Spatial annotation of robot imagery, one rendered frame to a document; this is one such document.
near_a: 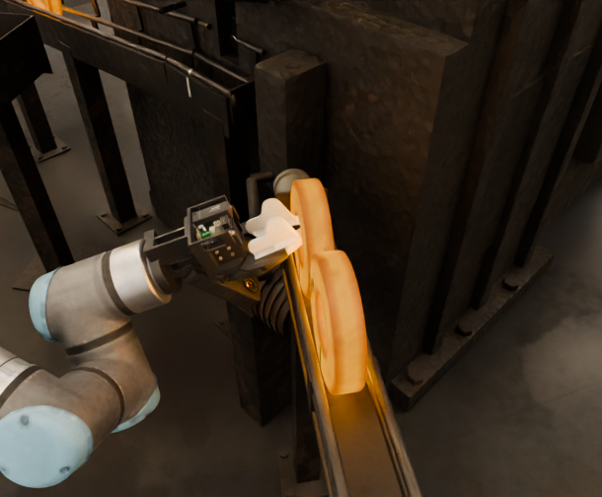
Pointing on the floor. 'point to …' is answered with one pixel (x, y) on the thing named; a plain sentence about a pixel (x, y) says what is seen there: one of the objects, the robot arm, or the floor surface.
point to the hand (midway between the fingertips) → (310, 228)
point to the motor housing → (263, 351)
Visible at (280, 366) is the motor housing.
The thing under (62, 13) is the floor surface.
